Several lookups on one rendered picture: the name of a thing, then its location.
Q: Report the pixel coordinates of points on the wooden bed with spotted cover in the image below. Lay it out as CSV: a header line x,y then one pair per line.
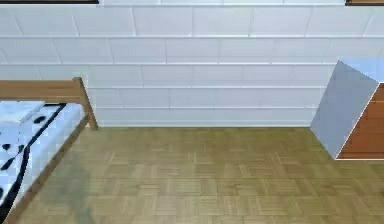
x,y
50,133

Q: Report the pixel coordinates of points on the white cupboard with brown front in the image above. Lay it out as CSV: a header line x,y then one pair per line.
x,y
346,106

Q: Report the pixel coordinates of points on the white pillow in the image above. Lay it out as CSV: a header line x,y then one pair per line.
x,y
18,111

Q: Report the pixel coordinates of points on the black framed picture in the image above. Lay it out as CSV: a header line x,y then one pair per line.
x,y
46,1

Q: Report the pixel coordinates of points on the brown framed picture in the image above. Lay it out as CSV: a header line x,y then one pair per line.
x,y
365,1

